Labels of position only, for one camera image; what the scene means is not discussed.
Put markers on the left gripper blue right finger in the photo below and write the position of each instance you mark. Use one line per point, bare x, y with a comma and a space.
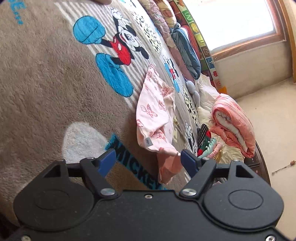
200, 171

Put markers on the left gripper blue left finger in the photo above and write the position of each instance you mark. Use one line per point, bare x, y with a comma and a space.
95, 171

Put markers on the pink fox print garment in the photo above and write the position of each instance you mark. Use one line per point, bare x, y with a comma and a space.
155, 129

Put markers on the striped red green clothes stack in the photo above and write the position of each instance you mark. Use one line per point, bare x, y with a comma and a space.
205, 142

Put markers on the yellow printed folded garment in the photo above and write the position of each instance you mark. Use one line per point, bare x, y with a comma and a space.
218, 155

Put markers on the rolled pink white quilt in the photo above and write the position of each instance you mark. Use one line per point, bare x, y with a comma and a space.
232, 125

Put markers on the grey plush toy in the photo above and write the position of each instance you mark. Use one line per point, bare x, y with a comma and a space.
194, 94

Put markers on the colourful alphabet headboard mat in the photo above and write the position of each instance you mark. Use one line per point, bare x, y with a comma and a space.
208, 68

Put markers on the Mickey Mouse plush blanket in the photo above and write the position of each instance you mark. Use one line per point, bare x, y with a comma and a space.
71, 76

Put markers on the bright window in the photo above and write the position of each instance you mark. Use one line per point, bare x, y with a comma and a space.
232, 27

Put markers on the orange floral pillow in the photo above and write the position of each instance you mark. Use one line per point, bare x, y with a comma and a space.
167, 12

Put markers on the purple floral comforter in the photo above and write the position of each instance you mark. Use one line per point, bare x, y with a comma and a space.
157, 18

